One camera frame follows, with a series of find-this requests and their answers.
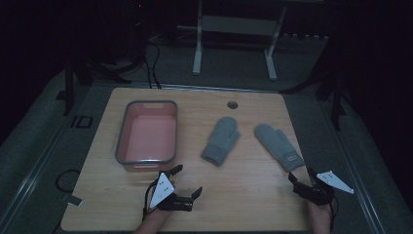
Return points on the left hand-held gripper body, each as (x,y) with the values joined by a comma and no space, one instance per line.
(162,191)

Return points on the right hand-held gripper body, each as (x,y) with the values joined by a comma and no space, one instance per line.
(319,193)

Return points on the grey mitten with label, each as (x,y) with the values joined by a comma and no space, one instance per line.
(276,144)

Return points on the pink bin with grey rim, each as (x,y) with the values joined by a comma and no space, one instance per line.
(147,136)

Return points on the plain grey mitten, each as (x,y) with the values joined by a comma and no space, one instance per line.
(221,139)

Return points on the person's right hand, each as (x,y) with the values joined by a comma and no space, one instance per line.
(319,213)

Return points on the person's left hand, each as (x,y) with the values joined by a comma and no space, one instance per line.
(157,216)

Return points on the black tripod stand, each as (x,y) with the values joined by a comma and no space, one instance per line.
(68,87)
(336,97)

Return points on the grey tape piece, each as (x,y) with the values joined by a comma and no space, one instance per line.
(72,200)

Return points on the white metal desk frame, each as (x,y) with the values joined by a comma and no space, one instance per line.
(237,25)

